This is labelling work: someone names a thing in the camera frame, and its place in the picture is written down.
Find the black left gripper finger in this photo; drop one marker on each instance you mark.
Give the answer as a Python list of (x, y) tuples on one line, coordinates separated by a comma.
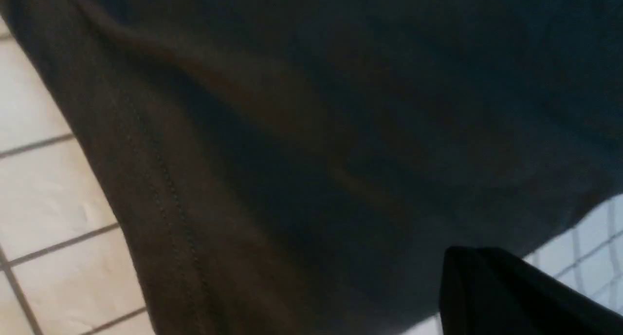
[(488, 291)]

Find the gray long-sleeve top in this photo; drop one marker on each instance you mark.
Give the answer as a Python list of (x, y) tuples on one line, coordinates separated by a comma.
[(299, 167)]

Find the white gridded table mat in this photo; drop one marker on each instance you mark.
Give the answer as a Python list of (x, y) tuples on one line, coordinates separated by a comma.
[(66, 269)]

